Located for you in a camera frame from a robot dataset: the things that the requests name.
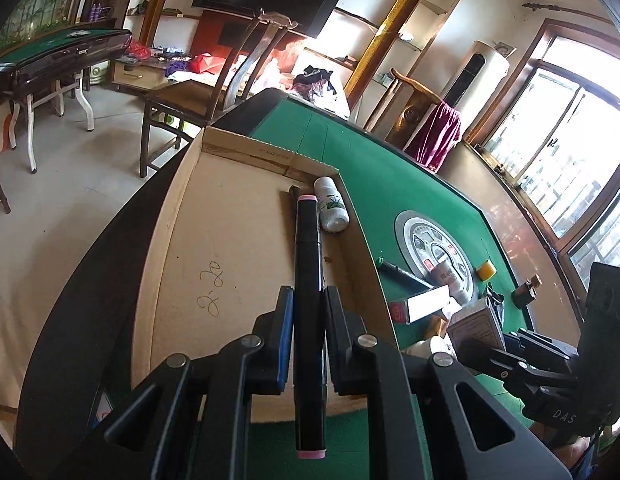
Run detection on wooden framed window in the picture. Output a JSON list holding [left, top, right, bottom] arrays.
[[470, 20, 620, 281]]

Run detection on shallow cardboard box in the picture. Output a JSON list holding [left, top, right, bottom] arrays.
[[131, 126, 415, 423]]

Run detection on round table control panel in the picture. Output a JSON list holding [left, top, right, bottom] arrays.
[[394, 210, 475, 306]]

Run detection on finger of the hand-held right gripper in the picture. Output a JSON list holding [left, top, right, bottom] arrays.
[[460, 342, 580, 401], [504, 329, 580, 363]]

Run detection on wooden shelf column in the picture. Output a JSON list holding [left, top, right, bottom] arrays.
[[344, 0, 448, 111], [139, 0, 183, 47]]

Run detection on small grey-white bottle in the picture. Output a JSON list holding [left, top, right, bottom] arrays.
[[432, 255, 470, 301]]

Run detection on folded mahjong table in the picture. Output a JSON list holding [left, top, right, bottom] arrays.
[[0, 27, 133, 173]]

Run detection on green mahjong table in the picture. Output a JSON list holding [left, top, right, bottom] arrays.
[[15, 87, 585, 480]]

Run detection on grey carton with red stripe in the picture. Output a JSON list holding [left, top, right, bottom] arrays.
[[390, 287, 451, 326]]

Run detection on black marker with pink caps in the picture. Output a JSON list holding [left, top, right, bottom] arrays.
[[296, 194, 325, 460]]

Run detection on black marker with green cap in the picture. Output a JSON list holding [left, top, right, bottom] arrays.
[[376, 257, 435, 291]]

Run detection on white bottle with green label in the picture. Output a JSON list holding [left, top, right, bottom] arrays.
[[314, 176, 349, 233]]

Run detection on floral wall painting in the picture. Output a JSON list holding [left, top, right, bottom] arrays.
[[0, 0, 88, 56]]

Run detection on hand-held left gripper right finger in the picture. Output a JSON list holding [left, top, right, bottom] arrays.
[[325, 286, 570, 480]]

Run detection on white tower air conditioner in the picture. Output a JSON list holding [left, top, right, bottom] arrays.
[[440, 40, 510, 136]]

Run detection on small carton with barcode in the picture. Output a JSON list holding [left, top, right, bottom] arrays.
[[447, 302, 505, 361]]

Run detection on black cloth pile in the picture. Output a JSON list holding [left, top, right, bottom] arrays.
[[294, 66, 335, 96]]

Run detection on dark red cloth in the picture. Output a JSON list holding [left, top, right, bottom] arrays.
[[405, 101, 463, 173]]

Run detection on wooden chair with carved back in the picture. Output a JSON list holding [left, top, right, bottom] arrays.
[[365, 69, 463, 173]]

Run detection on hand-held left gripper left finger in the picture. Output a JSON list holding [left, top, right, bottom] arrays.
[[65, 286, 295, 480]]

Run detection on red paper bag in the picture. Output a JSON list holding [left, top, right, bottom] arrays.
[[190, 53, 225, 75]]

